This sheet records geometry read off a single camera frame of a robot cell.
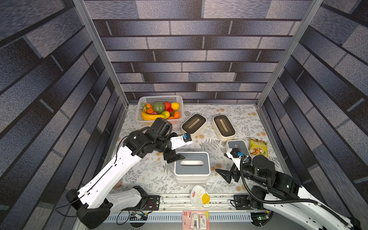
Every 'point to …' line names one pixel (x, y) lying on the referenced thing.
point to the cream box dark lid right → (224, 127)
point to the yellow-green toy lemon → (166, 113)
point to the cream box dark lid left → (194, 124)
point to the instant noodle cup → (199, 196)
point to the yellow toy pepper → (175, 106)
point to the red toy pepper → (167, 107)
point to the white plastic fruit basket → (152, 98)
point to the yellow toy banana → (146, 116)
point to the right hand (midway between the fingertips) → (219, 160)
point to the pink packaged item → (195, 220)
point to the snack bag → (257, 147)
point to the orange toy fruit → (177, 114)
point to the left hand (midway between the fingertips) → (181, 147)
